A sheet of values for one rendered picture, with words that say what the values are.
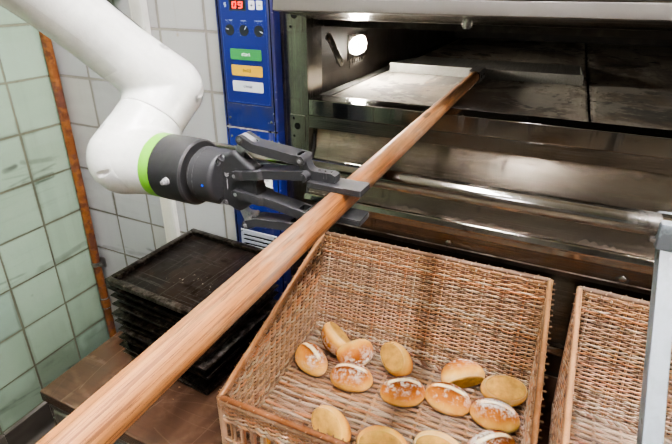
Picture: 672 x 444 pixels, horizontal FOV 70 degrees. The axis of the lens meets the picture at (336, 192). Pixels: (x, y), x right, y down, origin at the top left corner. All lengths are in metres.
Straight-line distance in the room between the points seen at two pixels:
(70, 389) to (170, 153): 0.80
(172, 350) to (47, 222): 1.50
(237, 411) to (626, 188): 0.86
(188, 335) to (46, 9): 0.50
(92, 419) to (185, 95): 0.54
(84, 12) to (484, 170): 0.80
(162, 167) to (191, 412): 0.66
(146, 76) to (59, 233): 1.17
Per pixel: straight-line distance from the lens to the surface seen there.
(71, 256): 1.93
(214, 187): 0.64
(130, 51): 0.76
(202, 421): 1.17
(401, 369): 1.17
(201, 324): 0.38
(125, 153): 0.72
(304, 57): 1.17
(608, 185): 1.10
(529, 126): 1.05
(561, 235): 1.10
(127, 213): 1.75
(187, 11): 1.35
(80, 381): 1.35
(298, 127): 1.21
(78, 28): 0.75
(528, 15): 0.87
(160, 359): 0.36
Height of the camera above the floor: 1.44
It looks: 23 degrees down
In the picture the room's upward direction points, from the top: straight up
